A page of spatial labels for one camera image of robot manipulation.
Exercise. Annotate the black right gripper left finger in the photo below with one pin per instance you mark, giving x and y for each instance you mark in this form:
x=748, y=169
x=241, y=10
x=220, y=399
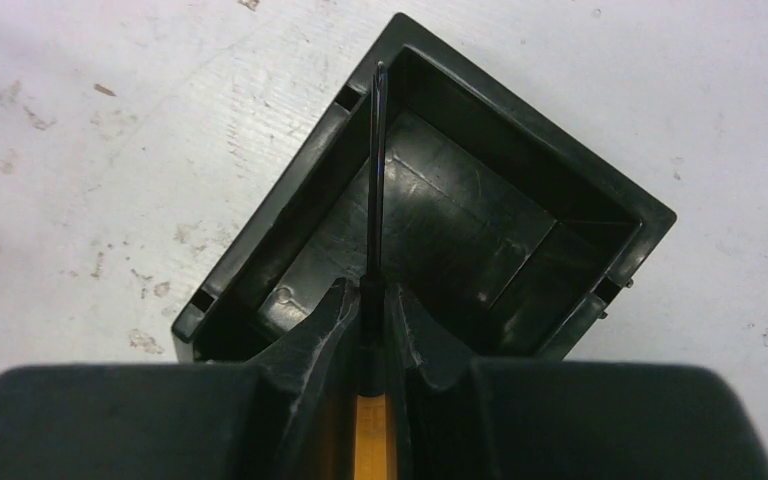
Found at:
x=287, y=413

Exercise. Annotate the black plastic bin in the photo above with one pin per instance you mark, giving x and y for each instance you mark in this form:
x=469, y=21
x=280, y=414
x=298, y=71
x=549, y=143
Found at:
x=513, y=235

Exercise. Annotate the orange handled screwdriver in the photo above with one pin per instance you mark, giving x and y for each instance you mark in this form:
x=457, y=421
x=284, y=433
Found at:
x=372, y=427

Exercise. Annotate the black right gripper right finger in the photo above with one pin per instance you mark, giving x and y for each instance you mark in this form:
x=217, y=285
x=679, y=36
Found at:
x=461, y=415

